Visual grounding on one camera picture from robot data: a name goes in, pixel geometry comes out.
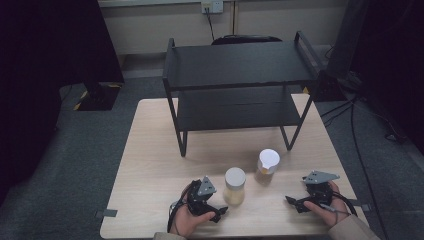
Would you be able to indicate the person's left hand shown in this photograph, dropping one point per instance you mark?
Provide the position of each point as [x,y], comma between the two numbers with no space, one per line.
[188,223]

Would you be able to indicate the dark curtain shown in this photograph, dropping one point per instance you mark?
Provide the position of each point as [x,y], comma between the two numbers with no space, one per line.
[40,66]
[393,50]

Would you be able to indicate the grey-lidded jar with yellow contents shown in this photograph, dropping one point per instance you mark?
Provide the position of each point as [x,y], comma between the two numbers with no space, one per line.
[234,188]

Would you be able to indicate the dark grey panel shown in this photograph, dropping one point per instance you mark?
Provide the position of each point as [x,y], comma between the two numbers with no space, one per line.
[346,36]

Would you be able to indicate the black box with yellow stripes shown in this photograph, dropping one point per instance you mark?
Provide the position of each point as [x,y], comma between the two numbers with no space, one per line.
[100,98]

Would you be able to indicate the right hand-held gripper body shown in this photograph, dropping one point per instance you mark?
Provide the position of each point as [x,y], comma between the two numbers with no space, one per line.
[319,193]

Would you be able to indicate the white-lidded glass jar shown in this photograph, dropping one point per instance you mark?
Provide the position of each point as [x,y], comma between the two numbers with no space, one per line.
[268,160]

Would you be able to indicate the beige wall conduit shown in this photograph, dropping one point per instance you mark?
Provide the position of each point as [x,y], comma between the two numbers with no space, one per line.
[234,18]

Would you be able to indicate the person's right hand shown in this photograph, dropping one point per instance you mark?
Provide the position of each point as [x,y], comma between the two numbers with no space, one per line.
[328,215]

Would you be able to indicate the white wall socket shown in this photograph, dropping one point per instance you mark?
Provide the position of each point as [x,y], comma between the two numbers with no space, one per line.
[213,6]

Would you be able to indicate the black equipment base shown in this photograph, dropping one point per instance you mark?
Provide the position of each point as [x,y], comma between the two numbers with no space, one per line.
[328,88]

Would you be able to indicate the grey tape piece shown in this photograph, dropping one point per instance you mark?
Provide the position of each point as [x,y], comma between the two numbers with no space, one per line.
[364,206]
[107,213]

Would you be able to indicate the black chair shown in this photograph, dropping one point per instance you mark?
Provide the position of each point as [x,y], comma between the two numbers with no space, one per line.
[246,39]

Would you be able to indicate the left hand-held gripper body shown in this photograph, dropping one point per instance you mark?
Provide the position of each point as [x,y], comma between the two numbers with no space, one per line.
[199,200]

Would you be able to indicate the black two-tier shelf rack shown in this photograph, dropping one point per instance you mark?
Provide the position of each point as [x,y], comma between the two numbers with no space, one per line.
[240,65]

